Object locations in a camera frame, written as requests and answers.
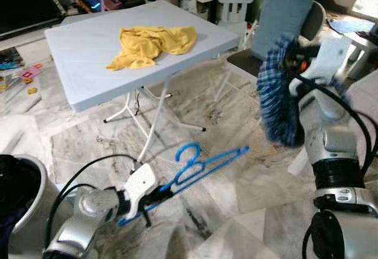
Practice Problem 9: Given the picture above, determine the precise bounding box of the blue plastic hanger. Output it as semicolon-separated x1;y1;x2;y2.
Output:
117;143;250;227

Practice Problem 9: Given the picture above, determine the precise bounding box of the blue plaid shirt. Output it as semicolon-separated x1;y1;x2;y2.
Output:
257;33;355;147

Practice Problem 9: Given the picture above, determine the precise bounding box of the grey folding chair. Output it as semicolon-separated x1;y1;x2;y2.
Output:
227;0;327;80

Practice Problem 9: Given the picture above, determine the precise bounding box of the blue paper sheet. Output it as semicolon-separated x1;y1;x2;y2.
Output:
328;18;376;35

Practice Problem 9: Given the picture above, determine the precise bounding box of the grey round laundry basket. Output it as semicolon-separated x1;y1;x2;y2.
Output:
0;155;57;259

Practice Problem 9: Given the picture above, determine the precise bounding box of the white folding table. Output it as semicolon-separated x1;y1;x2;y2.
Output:
44;0;240;164

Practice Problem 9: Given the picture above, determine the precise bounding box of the yellow shirt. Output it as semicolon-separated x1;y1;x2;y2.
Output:
106;25;197;71

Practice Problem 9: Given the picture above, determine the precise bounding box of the pink toy card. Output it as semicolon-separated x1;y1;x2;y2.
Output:
18;65;42;83

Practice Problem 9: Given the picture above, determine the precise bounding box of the colourful picture book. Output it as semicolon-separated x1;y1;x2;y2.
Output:
0;47;24;71

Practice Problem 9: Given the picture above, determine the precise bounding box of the black television screen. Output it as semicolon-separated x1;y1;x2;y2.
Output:
0;0;63;38

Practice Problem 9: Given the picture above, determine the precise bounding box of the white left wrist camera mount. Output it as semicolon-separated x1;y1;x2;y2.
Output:
123;163;158;212

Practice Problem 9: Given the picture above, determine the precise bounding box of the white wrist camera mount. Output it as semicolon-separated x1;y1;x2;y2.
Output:
123;163;158;212
307;35;352;86

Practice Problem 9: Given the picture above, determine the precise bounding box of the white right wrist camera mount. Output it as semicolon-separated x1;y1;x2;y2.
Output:
307;35;352;86

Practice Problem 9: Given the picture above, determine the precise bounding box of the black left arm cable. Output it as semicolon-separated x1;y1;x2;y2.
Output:
46;155;142;248

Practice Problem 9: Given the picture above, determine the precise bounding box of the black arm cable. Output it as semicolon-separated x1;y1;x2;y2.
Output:
46;155;142;248
292;73;376;180

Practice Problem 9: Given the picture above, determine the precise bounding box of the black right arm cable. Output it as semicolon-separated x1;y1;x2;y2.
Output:
292;73;376;180

